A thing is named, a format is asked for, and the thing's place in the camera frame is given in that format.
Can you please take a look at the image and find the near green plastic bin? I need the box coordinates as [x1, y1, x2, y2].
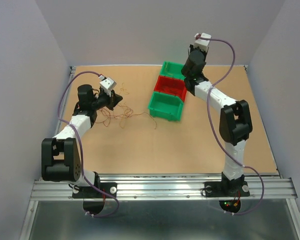
[148, 91, 184, 122]

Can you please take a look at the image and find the wire bundle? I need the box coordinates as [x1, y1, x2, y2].
[94, 103, 160, 130]

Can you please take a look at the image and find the left aluminium frame post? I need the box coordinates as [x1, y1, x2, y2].
[41, 65, 77, 181]

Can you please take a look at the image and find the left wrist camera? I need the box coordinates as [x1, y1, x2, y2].
[99, 75, 117, 97]

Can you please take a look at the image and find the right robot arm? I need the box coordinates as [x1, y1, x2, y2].
[181, 45, 253, 198]

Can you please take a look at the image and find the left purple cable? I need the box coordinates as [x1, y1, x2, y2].
[58, 71, 120, 218]

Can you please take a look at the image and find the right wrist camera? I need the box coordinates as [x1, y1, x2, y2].
[193, 32, 212, 52]

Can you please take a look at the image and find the far green plastic bin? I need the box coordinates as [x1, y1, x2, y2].
[160, 61, 185, 81]

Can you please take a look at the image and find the aluminium mounting rail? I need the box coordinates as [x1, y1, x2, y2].
[30, 173, 298, 202]

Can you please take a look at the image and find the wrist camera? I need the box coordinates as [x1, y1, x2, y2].
[99, 75, 117, 97]
[193, 32, 212, 52]

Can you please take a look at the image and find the red plastic bin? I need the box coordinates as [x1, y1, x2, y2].
[154, 75, 187, 102]

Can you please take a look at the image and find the green plastic bin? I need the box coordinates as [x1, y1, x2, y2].
[148, 91, 184, 122]
[160, 61, 185, 81]

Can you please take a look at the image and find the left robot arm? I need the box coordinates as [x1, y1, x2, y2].
[41, 84, 123, 198]

